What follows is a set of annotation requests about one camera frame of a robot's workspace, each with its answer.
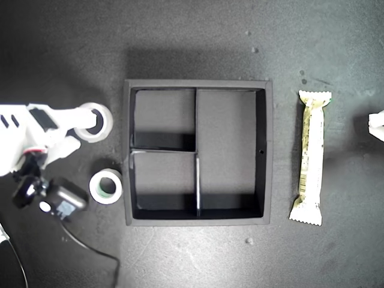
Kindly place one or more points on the large white tape roll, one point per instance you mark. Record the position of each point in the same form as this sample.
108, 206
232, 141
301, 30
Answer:
90, 137

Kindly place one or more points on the white tape roll green core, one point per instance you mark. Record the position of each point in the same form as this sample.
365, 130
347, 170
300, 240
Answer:
95, 187

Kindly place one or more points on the cream wrapped snack bar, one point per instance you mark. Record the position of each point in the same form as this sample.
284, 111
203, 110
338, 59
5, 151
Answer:
312, 150

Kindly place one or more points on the black tray with wells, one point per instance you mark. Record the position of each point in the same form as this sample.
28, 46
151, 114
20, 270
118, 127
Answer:
225, 144

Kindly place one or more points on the small white printed part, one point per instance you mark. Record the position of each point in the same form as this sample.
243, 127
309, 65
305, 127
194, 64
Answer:
3, 235

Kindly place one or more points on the small black camera box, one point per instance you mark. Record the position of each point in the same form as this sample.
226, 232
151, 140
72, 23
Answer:
66, 201

